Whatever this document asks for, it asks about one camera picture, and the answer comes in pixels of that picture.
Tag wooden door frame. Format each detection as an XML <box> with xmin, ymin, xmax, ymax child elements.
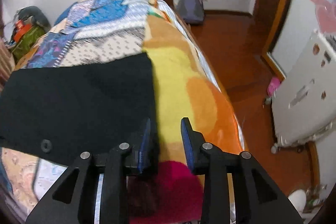
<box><xmin>252</xmin><ymin>0</ymin><xmax>297</xmax><ymax>81</ymax></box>

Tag pink striped curtain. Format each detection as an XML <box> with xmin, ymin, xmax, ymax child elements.
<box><xmin>0</xmin><ymin>38</ymin><xmax>15</xmax><ymax>88</ymax></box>

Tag beige patterned bed sheet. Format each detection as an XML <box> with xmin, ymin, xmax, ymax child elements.
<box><xmin>0</xmin><ymin>147</ymin><xmax>67</xmax><ymax>216</ymax></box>

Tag blue patchwork quilt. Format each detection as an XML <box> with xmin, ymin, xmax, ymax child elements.
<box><xmin>16</xmin><ymin>0</ymin><xmax>168</xmax><ymax>69</ymax></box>

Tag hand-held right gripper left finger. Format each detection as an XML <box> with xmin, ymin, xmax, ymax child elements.
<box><xmin>25</xmin><ymin>118</ymin><xmax>158</xmax><ymax>224</ymax></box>

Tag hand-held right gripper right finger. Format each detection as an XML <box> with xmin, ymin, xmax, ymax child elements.
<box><xmin>181</xmin><ymin>117</ymin><xmax>305</xmax><ymax>224</ymax></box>

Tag yellow orange fleece blanket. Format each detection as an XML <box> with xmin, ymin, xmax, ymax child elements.
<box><xmin>126</xmin><ymin>13</ymin><xmax>247</xmax><ymax>222</ymax></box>

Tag pink toy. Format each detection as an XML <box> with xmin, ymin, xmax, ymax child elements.
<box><xmin>267</xmin><ymin>76</ymin><xmax>281</xmax><ymax>96</ymax></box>

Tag grey purple backpack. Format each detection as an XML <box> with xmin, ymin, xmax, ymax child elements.
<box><xmin>176</xmin><ymin>0</ymin><xmax>206</xmax><ymax>25</ymax></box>

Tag black pants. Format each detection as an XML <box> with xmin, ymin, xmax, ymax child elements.
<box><xmin>0</xmin><ymin>52</ymin><xmax>160</xmax><ymax>177</ymax></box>

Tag orange box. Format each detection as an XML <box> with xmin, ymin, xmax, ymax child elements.
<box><xmin>14</xmin><ymin>20</ymin><xmax>33</xmax><ymax>42</ymax></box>

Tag green patterned box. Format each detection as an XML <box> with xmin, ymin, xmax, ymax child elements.
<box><xmin>10</xmin><ymin>26</ymin><xmax>45</xmax><ymax>62</ymax></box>

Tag white round object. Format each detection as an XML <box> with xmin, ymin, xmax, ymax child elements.
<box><xmin>288</xmin><ymin>189</ymin><xmax>307</xmax><ymax>214</ymax></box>

